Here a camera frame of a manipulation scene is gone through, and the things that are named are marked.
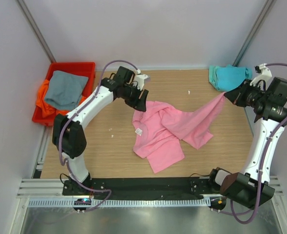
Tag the teal folded t shirt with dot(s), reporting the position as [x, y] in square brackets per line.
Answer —
[227, 78]

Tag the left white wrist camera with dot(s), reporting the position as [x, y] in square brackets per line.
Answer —
[140, 80]

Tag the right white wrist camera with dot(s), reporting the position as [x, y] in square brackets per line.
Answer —
[264, 74]

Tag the orange t shirt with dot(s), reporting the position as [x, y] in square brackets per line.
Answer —
[46, 108]

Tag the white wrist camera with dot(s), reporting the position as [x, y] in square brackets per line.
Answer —
[140, 80]
[264, 74]

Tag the pink t shirt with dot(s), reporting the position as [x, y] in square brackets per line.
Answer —
[161, 127]

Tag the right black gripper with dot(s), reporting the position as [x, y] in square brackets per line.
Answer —
[237, 96]

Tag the right corner metal post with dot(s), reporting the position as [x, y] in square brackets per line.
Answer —
[265, 11]

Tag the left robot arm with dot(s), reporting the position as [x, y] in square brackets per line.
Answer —
[69, 130]

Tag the grey t shirt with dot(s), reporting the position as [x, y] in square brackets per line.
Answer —
[65, 90]

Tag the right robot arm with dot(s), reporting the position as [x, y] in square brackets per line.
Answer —
[250, 186]

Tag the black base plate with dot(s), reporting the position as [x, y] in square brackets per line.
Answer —
[166, 188]

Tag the red plastic bin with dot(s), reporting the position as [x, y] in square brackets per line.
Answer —
[86, 69]

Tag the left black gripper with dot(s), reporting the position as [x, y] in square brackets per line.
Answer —
[141, 105]

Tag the left corner metal post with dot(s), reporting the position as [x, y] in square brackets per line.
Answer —
[36, 30]

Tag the corner metal post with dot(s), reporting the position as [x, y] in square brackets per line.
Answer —
[265, 11]
[36, 30]

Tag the slotted cable duct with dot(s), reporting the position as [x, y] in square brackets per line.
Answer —
[85, 203]

